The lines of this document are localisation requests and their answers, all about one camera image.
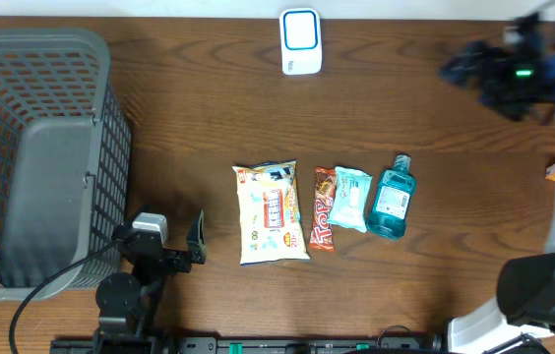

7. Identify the white snack bag red label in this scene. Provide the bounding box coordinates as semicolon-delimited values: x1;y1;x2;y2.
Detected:
232;160;310;266

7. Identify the brown chocolate bar wrapper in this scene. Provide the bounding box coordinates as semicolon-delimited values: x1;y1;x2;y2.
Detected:
309;166;337;252

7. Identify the teal wet wipes pack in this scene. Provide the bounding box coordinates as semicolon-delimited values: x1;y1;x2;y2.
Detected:
329;166;372;233

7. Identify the blue mouthwash bottle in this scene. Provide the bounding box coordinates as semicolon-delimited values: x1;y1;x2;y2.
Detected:
367;154;416;240

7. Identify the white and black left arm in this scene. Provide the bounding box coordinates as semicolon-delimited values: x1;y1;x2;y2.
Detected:
92;211;207;354

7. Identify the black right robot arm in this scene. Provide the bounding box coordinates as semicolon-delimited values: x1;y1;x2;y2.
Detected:
440;11;555;353

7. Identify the white barcode scanner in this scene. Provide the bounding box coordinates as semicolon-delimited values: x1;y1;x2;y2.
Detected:
279;8;323;76

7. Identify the grey plastic shopping basket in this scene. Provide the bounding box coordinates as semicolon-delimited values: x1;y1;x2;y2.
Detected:
0;29;131;301

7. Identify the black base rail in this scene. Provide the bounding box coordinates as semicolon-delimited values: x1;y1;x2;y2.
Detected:
49;335;443;354

